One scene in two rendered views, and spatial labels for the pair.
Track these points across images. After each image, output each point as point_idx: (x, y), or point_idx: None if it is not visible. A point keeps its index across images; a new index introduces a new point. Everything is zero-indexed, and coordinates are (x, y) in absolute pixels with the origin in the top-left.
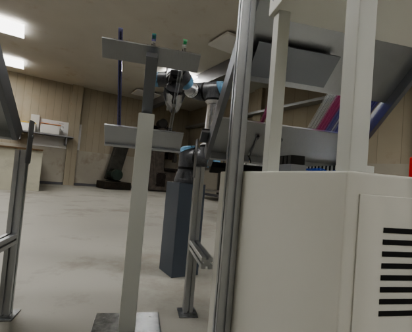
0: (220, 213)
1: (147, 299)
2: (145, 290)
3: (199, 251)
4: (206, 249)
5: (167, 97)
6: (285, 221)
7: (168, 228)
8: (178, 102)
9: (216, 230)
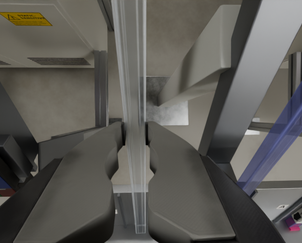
0: (77, 8)
1: (147, 154)
2: (149, 174)
3: (103, 73)
4: (94, 80)
5: (199, 175)
6: None
7: None
8: (90, 153)
9: (85, 32)
